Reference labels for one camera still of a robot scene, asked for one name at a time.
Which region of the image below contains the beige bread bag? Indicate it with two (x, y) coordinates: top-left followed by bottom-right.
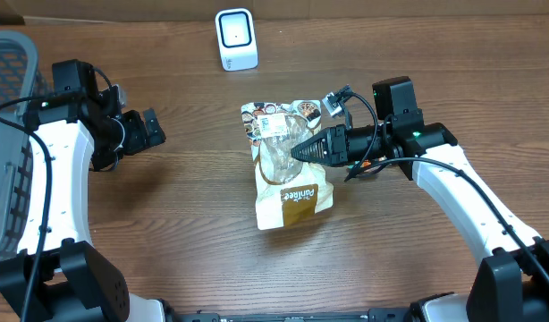
(241, 100), (334, 231)

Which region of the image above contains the orange white packet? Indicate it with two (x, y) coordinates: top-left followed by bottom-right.
(347, 160), (373, 173)

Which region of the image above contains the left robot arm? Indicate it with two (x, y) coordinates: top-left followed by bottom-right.
(0, 59), (173, 321)

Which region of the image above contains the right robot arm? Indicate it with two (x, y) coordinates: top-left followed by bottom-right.
(291, 76), (549, 321)

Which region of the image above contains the white barcode scanner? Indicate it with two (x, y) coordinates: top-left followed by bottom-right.
(215, 8), (258, 72)

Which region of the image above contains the grey plastic mesh basket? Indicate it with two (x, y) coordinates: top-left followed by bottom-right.
(0, 30), (50, 261)

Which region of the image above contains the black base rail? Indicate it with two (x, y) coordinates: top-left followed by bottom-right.
(165, 308), (420, 322)

